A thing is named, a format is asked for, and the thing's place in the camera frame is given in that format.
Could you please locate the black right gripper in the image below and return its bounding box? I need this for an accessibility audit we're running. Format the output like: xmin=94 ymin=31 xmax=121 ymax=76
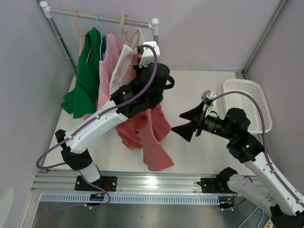
xmin=171 ymin=101 xmax=234 ymax=142

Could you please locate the coral red t shirt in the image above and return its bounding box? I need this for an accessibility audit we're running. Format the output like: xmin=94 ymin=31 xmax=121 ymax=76
xmin=116 ymin=104 xmax=174 ymax=171

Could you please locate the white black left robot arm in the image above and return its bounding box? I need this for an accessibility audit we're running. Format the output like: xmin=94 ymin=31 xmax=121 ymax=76
xmin=55 ymin=63 xmax=175 ymax=190

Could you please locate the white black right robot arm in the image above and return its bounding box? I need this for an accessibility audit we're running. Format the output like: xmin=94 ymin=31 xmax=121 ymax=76
xmin=172 ymin=103 xmax=304 ymax=228

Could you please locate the white t shirt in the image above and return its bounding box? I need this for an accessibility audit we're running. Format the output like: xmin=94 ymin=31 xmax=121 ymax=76
xmin=109 ymin=28 xmax=145 ymax=95

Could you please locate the pink t shirt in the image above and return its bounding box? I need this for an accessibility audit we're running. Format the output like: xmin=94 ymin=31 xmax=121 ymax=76
xmin=97 ymin=33 xmax=124 ymax=109

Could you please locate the green t shirt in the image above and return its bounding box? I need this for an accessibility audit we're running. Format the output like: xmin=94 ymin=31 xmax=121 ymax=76
xmin=61 ymin=28 xmax=101 ymax=119

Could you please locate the blue plastic hanger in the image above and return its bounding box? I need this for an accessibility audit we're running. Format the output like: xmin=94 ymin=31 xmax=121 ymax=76
xmin=96 ymin=14 xmax=106 ymax=61

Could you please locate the beige wooden hanger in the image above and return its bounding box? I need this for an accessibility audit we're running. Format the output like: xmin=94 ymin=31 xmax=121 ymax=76
xmin=120 ymin=13 xmax=141 ymax=46

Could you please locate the blue hanger on floor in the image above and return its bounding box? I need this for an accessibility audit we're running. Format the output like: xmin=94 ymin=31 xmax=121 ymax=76
xmin=237 ymin=207 xmax=266 ymax=228

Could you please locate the white perforated plastic basket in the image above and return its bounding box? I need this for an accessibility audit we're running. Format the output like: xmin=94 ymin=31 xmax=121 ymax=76
xmin=223 ymin=79 xmax=273 ymax=134

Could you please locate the silver white clothes rack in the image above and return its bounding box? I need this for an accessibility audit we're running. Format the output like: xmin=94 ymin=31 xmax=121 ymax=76
xmin=36 ymin=0 xmax=160 ymax=74

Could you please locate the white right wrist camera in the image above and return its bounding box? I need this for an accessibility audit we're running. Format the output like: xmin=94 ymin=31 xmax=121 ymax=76
xmin=201 ymin=90 xmax=217 ymax=116

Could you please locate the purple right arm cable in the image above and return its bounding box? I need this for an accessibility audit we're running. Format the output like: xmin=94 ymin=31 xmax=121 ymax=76
xmin=206 ymin=91 xmax=304 ymax=207

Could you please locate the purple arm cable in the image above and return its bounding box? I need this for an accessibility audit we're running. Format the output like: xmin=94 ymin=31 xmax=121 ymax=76
xmin=35 ymin=44 xmax=158 ymax=209
xmin=206 ymin=91 xmax=304 ymax=207

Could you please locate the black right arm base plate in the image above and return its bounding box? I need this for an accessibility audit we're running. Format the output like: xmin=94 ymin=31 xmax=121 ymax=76
xmin=196 ymin=178 xmax=229 ymax=194

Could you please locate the aluminium rail frame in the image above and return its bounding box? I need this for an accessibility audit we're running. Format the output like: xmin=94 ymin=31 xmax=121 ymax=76
xmin=30 ymin=169 xmax=216 ymax=195

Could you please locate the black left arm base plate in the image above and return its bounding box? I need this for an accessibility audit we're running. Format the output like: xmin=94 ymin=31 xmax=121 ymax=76
xmin=74 ymin=176 xmax=117 ymax=192

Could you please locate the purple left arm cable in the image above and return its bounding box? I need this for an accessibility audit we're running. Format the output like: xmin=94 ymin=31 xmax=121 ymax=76
xmin=35 ymin=44 xmax=158 ymax=209

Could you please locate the white slotted cable duct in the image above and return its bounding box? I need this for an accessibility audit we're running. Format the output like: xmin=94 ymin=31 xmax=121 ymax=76
xmin=40 ymin=193 xmax=224 ymax=205

